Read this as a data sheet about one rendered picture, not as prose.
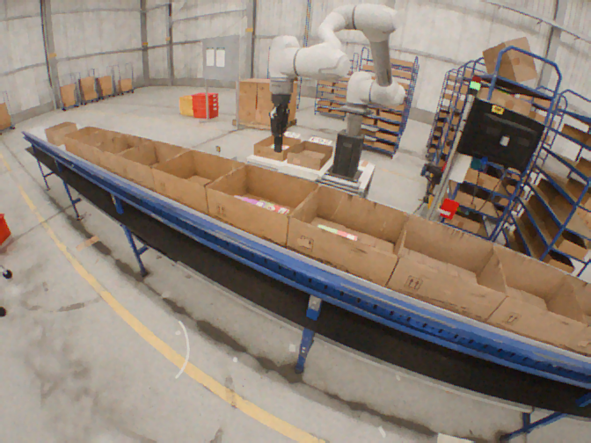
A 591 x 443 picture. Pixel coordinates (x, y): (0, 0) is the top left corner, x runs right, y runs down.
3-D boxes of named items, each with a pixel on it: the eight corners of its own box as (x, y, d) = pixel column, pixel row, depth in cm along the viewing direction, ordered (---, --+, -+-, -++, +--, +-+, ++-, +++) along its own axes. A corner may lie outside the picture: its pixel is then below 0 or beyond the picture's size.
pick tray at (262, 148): (300, 148, 231) (302, 139, 225) (282, 162, 202) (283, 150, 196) (273, 143, 239) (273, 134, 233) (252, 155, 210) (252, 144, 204)
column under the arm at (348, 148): (333, 163, 209) (339, 126, 190) (363, 171, 201) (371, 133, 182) (324, 174, 189) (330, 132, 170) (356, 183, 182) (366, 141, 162)
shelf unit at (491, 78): (422, 218, 292) (474, 54, 177) (457, 231, 276) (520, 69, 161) (416, 269, 219) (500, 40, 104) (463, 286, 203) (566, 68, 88)
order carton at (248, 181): (315, 216, 119) (320, 185, 109) (285, 252, 97) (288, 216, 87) (246, 192, 132) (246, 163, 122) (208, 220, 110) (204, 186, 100)
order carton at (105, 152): (157, 163, 157) (153, 140, 147) (121, 179, 135) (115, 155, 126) (129, 154, 170) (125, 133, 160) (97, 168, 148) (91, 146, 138)
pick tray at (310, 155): (331, 156, 223) (333, 146, 217) (319, 170, 193) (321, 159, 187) (302, 149, 230) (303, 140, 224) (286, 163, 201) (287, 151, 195)
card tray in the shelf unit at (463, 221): (443, 201, 219) (447, 192, 213) (471, 212, 208) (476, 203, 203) (443, 221, 190) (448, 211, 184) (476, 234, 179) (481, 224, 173)
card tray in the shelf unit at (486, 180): (458, 163, 196) (462, 153, 191) (489, 175, 185) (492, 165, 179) (461, 177, 167) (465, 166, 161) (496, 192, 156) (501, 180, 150)
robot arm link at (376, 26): (377, 90, 161) (407, 96, 152) (370, 107, 161) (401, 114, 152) (357, -4, 91) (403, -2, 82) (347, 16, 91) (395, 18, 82)
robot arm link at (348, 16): (324, 8, 94) (351, 8, 88) (339, 0, 100) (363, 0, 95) (327, 33, 105) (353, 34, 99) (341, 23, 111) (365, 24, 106)
